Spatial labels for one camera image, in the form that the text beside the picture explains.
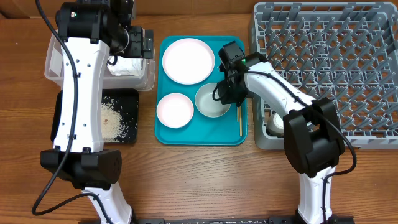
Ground grey bowl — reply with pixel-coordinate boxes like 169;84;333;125
195;83;230;118

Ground white napkin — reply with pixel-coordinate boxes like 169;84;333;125
107;56;144;77

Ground large white plate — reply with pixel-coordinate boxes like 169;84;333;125
162;38;215;85

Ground white cup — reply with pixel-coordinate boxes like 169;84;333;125
266;113;284;137

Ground small white plate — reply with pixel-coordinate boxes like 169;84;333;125
156;93;194;129

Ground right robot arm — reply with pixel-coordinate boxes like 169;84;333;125
213;41;345;223

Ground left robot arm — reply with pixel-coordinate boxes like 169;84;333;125
40;0;154;223

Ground teal serving tray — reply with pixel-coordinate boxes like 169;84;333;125
154;35;248;146

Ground black tray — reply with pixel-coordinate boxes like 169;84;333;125
50;88;140;146

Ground spilled rice pile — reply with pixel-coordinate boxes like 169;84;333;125
99;95;137;144

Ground clear plastic bin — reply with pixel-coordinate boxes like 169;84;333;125
44;25;155;97

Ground grey dish rack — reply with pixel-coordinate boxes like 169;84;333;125
249;2;397;149

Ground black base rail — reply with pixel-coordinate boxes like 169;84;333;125
78;215;355;224

